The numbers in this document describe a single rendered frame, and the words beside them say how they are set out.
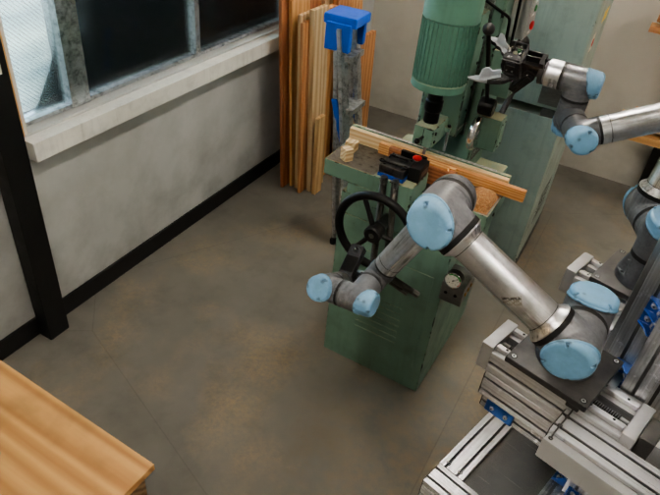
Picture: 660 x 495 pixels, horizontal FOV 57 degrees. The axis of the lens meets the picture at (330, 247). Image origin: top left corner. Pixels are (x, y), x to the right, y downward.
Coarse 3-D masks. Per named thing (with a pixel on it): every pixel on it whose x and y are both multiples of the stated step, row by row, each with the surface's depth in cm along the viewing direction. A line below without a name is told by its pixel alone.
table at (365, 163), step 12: (360, 144) 223; (336, 156) 214; (360, 156) 216; (372, 156) 217; (384, 156) 218; (324, 168) 215; (336, 168) 213; (348, 168) 210; (360, 168) 209; (372, 168) 210; (348, 180) 213; (360, 180) 210; (372, 204) 200; (396, 216) 198; (480, 216) 193; (492, 216) 200
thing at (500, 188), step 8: (384, 144) 216; (392, 144) 217; (384, 152) 218; (464, 176) 206; (472, 176) 205; (480, 176) 204; (472, 184) 206; (480, 184) 205; (488, 184) 203; (496, 184) 202; (504, 184) 201; (496, 192) 203; (504, 192) 202; (512, 192) 200; (520, 192) 199; (520, 200) 200
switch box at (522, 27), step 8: (528, 0) 195; (528, 8) 196; (512, 16) 200; (520, 16) 199; (528, 16) 198; (512, 24) 201; (520, 24) 200; (528, 24) 201; (520, 32) 202; (528, 32) 206
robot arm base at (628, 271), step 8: (624, 256) 187; (632, 256) 181; (624, 264) 184; (632, 264) 180; (640, 264) 178; (616, 272) 186; (624, 272) 184; (632, 272) 180; (640, 272) 179; (624, 280) 183; (632, 280) 180; (632, 288) 181
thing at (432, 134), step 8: (440, 120) 206; (448, 120) 210; (416, 128) 202; (424, 128) 201; (432, 128) 200; (440, 128) 205; (416, 136) 203; (424, 136) 202; (432, 136) 201; (440, 136) 208; (424, 144) 204; (432, 144) 204
